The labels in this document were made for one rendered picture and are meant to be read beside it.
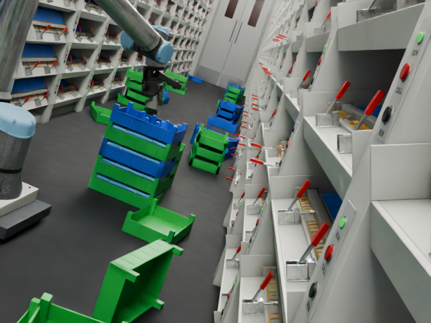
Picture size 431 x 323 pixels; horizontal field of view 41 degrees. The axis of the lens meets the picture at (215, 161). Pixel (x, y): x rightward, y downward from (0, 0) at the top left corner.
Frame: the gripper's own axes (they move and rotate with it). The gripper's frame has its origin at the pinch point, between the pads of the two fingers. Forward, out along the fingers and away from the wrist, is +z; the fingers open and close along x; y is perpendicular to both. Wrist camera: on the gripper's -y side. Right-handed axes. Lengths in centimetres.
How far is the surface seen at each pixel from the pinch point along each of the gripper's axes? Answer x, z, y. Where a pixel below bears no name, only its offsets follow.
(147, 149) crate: 3.7, 15.6, 4.2
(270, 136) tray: 70, -8, -23
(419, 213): 204, -38, 23
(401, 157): 199, -41, 22
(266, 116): 5.1, -0.3, -49.2
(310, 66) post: 71, -32, -34
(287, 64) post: 5, -24, -56
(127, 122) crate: -2.5, 5.5, 12.7
